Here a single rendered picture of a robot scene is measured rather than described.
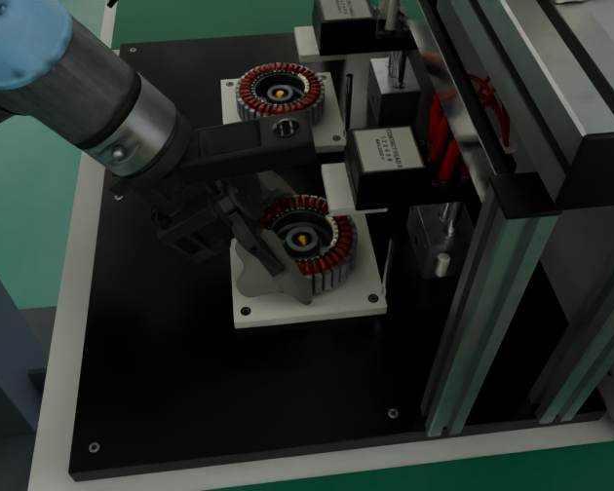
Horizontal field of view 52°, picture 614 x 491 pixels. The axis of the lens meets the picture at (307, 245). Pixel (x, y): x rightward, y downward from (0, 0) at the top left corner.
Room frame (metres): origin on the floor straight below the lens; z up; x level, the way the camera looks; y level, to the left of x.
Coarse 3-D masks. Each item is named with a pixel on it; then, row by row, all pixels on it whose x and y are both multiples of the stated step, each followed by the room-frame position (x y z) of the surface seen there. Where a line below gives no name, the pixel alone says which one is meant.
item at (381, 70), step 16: (384, 64) 0.69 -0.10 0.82; (368, 80) 0.70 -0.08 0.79; (384, 80) 0.66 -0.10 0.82; (416, 80) 0.66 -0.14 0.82; (368, 96) 0.69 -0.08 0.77; (384, 96) 0.63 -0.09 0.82; (400, 96) 0.63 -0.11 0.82; (416, 96) 0.64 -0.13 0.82; (384, 112) 0.63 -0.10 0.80; (400, 112) 0.64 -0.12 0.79; (416, 112) 0.64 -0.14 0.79
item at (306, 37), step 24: (336, 0) 0.68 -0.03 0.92; (360, 0) 0.68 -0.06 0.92; (336, 24) 0.63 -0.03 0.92; (360, 24) 0.63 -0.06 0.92; (384, 24) 0.66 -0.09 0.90; (312, 48) 0.64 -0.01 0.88; (336, 48) 0.63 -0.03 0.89; (360, 48) 0.63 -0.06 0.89; (384, 48) 0.63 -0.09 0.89; (408, 48) 0.64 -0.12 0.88
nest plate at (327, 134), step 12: (324, 72) 0.74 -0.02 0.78; (228, 84) 0.71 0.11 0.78; (228, 96) 0.68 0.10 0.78; (264, 96) 0.68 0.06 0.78; (228, 108) 0.66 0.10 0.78; (336, 108) 0.66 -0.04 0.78; (228, 120) 0.63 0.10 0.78; (240, 120) 0.63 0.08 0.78; (324, 120) 0.63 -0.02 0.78; (336, 120) 0.63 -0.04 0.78; (324, 132) 0.61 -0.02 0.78; (336, 132) 0.61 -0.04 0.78; (324, 144) 0.59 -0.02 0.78; (336, 144) 0.59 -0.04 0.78
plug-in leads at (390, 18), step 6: (384, 0) 0.67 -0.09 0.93; (390, 0) 0.65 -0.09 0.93; (396, 0) 0.65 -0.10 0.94; (378, 6) 0.70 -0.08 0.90; (384, 6) 0.67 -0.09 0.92; (390, 6) 0.65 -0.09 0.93; (396, 6) 0.65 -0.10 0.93; (378, 12) 0.69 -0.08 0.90; (384, 12) 0.67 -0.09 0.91; (390, 12) 0.65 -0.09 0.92; (396, 12) 0.65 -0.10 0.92; (402, 12) 0.68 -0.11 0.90; (378, 18) 0.67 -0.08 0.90; (384, 18) 0.67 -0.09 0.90; (390, 18) 0.65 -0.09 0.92; (390, 24) 0.65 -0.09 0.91; (384, 30) 0.65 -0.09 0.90; (390, 30) 0.64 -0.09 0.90
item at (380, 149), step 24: (360, 144) 0.43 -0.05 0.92; (384, 144) 0.43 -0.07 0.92; (408, 144) 0.43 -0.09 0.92; (336, 168) 0.44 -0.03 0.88; (360, 168) 0.40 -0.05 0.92; (384, 168) 0.40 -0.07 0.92; (408, 168) 0.40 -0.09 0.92; (432, 168) 0.42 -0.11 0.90; (456, 168) 0.42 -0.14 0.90; (336, 192) 0.41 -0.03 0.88; (360, 192) 0.39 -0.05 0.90; (384, 192) 0.39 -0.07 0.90; (408, 192) 0.39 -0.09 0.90; (432, 192) 0.39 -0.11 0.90; (456, 192) 0.40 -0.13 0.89; (456, 216) 0.41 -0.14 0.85
